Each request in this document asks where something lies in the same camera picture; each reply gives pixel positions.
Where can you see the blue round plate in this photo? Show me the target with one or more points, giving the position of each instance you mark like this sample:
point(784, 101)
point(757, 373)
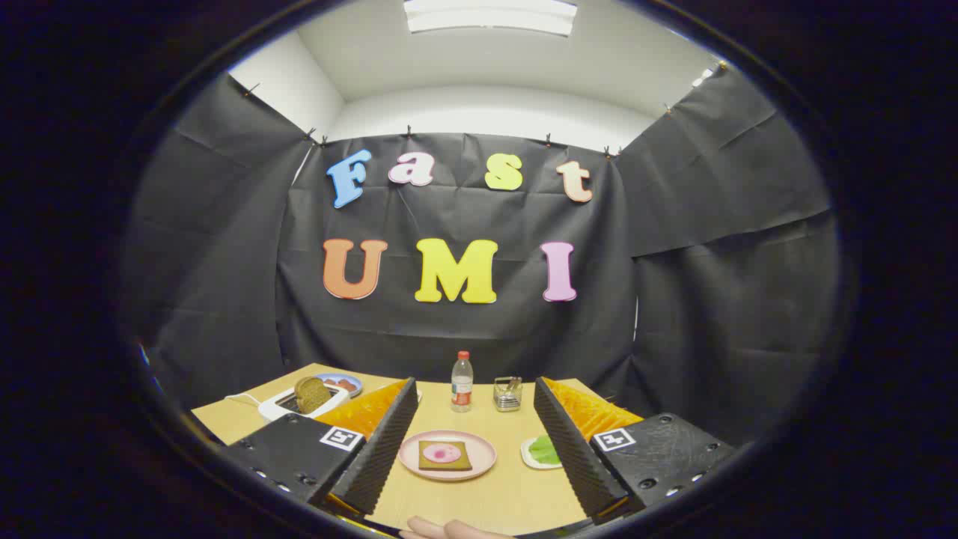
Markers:
point(355, 381)

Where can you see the pink ham slice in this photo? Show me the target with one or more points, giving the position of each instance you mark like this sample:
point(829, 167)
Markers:
point(441, 453)

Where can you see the brown bread slice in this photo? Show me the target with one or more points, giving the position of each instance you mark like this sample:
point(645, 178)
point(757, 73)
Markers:
point(465, 466)
point(311, 395)

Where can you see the clear water bottle red cap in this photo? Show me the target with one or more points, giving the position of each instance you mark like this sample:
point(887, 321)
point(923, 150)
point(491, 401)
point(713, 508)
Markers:
point(462, 389)

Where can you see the white square plate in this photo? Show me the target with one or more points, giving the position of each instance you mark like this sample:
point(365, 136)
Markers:
point(527, 455)

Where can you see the white toaster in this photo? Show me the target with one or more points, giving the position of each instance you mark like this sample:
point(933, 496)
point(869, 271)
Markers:
point(273, 409)

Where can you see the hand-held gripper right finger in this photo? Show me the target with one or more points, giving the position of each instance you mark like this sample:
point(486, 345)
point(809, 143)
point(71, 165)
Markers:
point(569, 449)

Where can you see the green lettuce leaf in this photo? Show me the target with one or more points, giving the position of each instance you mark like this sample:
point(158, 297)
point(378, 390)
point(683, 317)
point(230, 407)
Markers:
point(544, 451)

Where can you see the pink round plate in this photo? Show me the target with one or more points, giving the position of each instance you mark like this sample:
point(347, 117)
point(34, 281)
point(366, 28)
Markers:
point(483, 453)

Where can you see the red and brown food slices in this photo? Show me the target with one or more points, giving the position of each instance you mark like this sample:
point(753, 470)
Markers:
point(343, 385)

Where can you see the ceiling light panel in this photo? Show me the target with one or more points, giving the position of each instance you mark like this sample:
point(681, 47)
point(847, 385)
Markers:
point(490, 15)

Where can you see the brown bread slice under ham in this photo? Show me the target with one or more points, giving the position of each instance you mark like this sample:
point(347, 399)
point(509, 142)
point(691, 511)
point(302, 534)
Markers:
point(465, 466)

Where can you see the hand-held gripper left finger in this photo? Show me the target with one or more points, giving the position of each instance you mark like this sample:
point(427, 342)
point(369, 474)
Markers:
point(385, 449)

